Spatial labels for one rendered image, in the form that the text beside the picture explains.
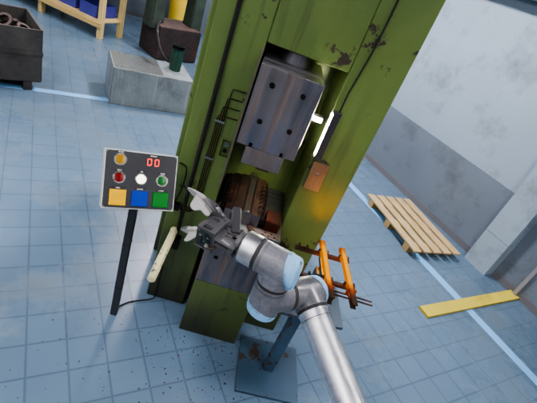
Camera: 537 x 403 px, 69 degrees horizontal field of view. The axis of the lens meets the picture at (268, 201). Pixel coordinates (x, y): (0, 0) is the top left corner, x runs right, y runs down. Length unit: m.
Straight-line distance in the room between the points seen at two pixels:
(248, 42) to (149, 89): 3.54
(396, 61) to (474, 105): 3.60
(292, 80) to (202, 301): 1.44
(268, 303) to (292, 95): 1.07
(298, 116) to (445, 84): 4.13
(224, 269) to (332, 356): 1.33
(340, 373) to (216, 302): 1.52
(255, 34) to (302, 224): 1.07
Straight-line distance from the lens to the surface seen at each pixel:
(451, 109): 5.71
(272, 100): 1.86
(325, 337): 1.11
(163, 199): 2.01
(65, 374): 2.54
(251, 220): 2.16
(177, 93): 5.47
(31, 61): 5.29
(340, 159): 2.13
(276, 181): 2.57
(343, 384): 1.10
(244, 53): 1.97
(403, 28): 1.99
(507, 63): 5.47
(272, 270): 0.99
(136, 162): 1.98
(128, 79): 5.31
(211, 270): 2.35
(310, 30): 1.94
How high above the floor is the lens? 2.16
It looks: 31 degrees down
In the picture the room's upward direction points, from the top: 22 degrees clockwise
